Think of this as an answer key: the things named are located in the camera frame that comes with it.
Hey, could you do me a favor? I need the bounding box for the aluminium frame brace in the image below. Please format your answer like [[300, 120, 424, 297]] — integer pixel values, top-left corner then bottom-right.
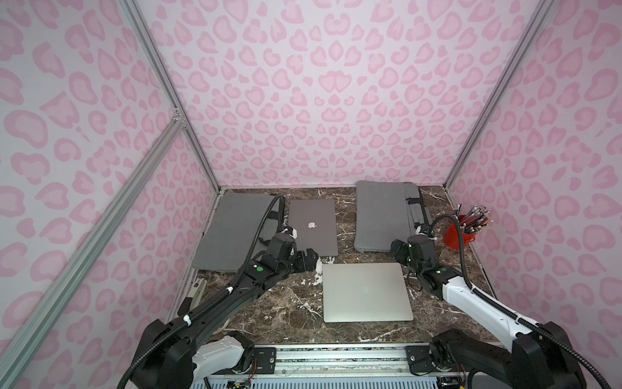
[[1, 118, 186, 388]]

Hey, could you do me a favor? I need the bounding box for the grey power strip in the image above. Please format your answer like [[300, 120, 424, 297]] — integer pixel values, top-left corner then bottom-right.
[[190, 277, 207, 310]]

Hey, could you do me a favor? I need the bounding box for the dark grey laptop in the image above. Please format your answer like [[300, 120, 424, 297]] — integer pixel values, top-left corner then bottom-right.
[[288, 199, 339, 257]]

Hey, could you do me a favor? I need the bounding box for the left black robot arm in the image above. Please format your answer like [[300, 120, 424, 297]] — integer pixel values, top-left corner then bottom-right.
[[118, 231, 319, 388]]

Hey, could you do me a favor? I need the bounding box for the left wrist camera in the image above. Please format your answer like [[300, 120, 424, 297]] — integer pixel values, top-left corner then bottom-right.
[[284, 225, 297, 239]]

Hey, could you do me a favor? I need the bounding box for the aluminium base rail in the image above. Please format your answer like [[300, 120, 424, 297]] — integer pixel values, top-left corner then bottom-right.
[[184, 339, 511, 389]]

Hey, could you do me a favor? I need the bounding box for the red pen cup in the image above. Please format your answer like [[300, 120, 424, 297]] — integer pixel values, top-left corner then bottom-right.
[[443, 225, 476, 251]]

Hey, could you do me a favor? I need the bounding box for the silver laptop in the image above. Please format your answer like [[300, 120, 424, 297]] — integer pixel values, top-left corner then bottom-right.
[[322, 263, 413, 323]]

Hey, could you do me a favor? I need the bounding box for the pens bundle in cup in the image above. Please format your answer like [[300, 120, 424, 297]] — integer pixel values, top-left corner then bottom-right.
[[458, 204, 493, 234]]

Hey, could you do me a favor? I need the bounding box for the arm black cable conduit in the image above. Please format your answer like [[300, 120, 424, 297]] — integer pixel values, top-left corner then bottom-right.
[[427, 213, 613, 389], [116, 194, 287, 389]]

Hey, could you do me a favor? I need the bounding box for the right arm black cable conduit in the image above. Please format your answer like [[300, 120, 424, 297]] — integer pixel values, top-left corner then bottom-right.
[[427, 213, 613, 389]]

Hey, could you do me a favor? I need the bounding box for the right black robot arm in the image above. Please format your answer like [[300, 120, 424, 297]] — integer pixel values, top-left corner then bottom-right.
[[390, 234, 586, 388]]

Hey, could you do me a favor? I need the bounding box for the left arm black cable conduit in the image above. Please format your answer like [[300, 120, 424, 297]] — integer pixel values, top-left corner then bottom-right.
[[116, 194, 287, 389]]

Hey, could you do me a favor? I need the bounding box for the grey laptop bag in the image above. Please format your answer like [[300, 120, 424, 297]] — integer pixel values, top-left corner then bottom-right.
[[354, 181, 432, 252], [192, 192, 285, 272]]

